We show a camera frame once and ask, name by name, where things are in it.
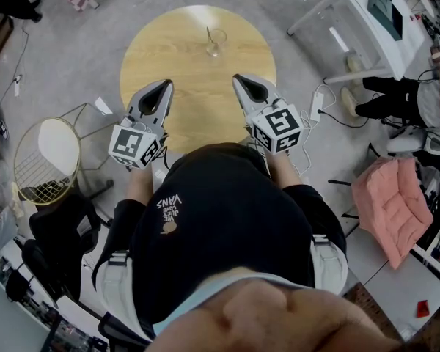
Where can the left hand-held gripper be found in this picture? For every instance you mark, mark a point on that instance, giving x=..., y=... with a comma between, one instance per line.
x=128, y=145

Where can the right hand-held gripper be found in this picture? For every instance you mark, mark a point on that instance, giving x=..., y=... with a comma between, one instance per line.
x=278, y=127

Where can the clear drinking glass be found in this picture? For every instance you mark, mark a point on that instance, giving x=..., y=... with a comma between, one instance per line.
x=220, y=48

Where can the small gold spoon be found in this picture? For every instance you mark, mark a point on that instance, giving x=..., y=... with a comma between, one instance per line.
x=209, y=35

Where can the person's left forearm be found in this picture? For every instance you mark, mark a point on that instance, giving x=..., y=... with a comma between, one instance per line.
x=139, y=185

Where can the person's right forearm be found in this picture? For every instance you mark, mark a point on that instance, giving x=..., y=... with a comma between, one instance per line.
x=284, y=169

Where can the white paper label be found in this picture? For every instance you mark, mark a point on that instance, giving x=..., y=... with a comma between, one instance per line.
x=102, y=105

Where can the white power strip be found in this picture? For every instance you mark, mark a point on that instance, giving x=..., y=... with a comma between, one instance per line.
x=316, y=106
x=18, y=86

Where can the white seat cushion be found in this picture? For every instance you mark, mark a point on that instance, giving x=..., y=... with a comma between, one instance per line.
x=56, y=149

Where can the person's black t-shirt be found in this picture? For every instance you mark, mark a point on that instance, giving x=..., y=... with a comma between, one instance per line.
x=223, y=215

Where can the white table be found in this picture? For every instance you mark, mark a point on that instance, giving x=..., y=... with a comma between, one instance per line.
x=355, y=9

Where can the black office chair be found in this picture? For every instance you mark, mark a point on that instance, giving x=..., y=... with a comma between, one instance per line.
x=62, y=218
x=121, y=334

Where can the black box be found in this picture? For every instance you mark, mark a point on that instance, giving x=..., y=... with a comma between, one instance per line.
x=383, y=11

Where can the white oval pod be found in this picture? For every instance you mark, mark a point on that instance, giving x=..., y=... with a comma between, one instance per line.
x=407, y=143

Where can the pink cushion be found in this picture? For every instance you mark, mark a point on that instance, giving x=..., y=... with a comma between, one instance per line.
x=392, y=211

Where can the light blue face mask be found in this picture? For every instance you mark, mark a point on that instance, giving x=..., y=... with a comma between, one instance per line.
x=172, y=312

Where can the person's face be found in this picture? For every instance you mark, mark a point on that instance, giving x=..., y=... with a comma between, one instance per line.
x=278, y=317

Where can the cluttered white desk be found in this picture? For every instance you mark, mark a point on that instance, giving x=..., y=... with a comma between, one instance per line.
x=7, y=314

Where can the red triangular object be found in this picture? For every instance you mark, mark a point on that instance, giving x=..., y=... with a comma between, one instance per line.
x=422, y=309

